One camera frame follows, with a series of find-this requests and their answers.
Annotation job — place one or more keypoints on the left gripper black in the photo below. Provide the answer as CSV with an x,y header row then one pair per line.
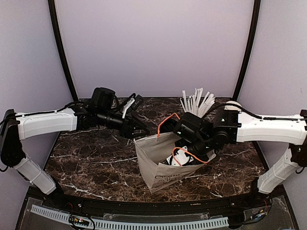
x,y
129,124

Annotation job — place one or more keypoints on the white paper takeout bag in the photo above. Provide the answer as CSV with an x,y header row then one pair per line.
x,y
153,150

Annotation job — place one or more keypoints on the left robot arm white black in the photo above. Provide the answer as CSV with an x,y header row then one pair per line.
x,y
102,110

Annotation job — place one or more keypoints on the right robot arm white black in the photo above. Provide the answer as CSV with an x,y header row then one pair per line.
x,y
232,124

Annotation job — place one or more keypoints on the stack of black lids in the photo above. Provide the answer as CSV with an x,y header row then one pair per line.
x,y
168,126

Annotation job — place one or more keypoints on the bundle of wrapped white straws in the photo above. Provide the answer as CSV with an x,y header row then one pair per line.
x,y
196,103

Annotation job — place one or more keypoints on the stack of white paper cups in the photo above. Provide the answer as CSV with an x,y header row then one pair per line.
x,y
233,105

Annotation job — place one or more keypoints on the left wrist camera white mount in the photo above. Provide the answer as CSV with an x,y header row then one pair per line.
x,y
132,103

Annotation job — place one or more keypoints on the grey slotted cable duct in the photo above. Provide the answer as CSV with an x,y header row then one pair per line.
x,y
131,222

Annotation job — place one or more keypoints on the black front table rail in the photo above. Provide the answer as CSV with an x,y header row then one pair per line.
x,y
102,194

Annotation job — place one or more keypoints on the right black frame post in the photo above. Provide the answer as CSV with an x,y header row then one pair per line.
x,y
248,49

